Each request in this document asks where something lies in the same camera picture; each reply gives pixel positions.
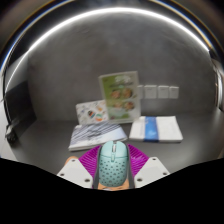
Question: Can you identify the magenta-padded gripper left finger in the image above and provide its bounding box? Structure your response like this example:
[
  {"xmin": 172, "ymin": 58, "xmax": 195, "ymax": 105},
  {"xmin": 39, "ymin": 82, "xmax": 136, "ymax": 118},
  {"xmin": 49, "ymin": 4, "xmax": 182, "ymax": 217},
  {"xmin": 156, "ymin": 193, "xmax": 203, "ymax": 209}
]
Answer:
[{"xmin": 56, "ymin": 144, "xmax": 102, "ymax": 189}]

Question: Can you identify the green menu sign stand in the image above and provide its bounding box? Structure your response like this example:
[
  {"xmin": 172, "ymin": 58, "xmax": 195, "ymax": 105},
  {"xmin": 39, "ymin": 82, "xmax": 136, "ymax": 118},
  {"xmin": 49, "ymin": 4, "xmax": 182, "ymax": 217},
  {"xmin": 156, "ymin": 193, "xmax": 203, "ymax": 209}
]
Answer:
[{"xmin": 98, "ymin": 70, "xmax": 142, "ymax": 124}]

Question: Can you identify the mint green perforated computer mouse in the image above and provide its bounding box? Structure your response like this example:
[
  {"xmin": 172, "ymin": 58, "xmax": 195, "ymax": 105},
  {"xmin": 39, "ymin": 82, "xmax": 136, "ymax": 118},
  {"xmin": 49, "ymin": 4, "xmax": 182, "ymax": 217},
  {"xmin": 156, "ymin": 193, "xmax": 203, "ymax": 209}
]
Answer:
[{"xmin": 96, "ymin": 140, "xmax": 130, "ymax": 188}]

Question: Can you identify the grey striped book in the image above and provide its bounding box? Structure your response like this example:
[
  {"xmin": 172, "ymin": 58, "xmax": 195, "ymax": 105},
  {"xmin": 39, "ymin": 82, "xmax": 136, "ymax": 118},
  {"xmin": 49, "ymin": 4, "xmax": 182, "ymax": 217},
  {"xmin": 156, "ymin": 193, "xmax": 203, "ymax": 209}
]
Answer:
[{"xmin": 68, "ymin": 120, "xmax": 129, "ymax": 152}]

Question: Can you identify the white card with colourful stickers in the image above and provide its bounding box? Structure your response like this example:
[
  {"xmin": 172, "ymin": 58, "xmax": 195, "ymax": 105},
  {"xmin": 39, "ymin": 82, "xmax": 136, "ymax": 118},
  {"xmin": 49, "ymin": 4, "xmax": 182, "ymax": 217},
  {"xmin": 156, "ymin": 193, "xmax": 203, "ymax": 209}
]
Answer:
[{"xmin": 75, "ymin": 99, "xmax": 109, "ymax": 126}]

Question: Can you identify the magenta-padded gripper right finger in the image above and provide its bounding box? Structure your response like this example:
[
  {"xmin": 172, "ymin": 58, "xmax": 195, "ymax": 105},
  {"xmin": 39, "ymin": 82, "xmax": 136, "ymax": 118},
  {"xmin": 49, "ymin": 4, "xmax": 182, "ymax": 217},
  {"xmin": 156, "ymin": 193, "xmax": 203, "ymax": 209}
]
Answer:
[{"xmin": 126, "ymin": 143, "xmax": 171, "ymax": 189}]

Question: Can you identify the white book with blue band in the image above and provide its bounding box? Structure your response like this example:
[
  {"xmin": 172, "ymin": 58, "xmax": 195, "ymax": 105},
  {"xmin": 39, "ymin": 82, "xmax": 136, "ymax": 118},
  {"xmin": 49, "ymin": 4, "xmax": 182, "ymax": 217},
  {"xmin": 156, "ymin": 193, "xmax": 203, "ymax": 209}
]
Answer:
[{"xmin": 128, "ymin": 115, "xmax": 184, "ymax": 144}]

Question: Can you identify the white ceiling light strip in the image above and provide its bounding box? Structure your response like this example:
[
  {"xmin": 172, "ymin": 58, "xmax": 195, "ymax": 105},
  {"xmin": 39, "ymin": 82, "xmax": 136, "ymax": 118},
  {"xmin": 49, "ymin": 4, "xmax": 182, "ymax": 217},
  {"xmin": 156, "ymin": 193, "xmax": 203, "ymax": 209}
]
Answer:
[{"xmin": 3, "ymin": 6, "xmax": 214, "ymax": 94}]

